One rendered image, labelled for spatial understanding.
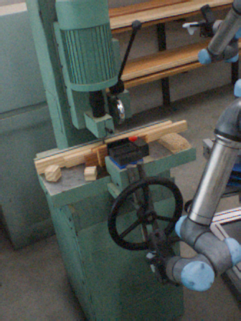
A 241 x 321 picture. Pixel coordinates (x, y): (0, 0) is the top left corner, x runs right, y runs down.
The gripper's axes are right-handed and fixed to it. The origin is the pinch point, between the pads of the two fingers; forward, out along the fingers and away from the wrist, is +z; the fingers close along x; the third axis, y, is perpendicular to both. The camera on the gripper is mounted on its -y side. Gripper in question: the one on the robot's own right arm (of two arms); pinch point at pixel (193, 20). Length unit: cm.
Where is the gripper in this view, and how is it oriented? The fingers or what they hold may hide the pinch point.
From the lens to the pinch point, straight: 231.5
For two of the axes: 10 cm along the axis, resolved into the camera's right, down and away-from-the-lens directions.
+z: -4.6, -3.6, 8.1
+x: 8.5, -4.3, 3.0
